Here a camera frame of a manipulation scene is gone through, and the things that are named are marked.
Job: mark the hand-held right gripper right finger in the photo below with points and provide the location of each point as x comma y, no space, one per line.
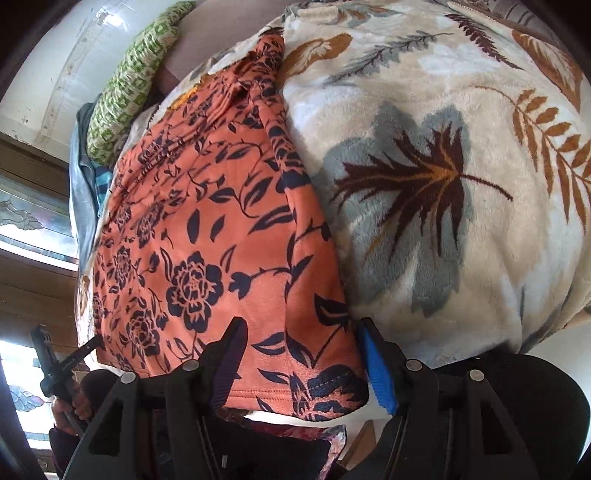
376,369

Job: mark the green checked pillow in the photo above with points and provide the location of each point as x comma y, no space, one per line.
134,78

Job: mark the person's left forearm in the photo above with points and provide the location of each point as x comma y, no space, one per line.
62,454

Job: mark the brown sofa backrest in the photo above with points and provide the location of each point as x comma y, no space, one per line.
207,41

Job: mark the person's left hand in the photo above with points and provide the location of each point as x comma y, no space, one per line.
69,413

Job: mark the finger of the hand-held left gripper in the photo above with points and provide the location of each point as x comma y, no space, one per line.
44,355
81,353

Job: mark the blue knit sweater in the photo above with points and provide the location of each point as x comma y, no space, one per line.
83,194

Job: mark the red patterned cloth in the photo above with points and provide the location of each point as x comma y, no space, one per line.
323,436

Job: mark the blue striped knit garment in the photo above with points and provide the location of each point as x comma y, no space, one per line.
102,189

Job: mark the wooden door with glass panel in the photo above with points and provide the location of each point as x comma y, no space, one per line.
37,295

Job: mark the orange floral garment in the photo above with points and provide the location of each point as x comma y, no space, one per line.
207,230

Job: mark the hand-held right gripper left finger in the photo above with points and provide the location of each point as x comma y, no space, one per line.
231,353

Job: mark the leaf print fleece blanket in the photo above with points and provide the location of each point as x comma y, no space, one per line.
415,138

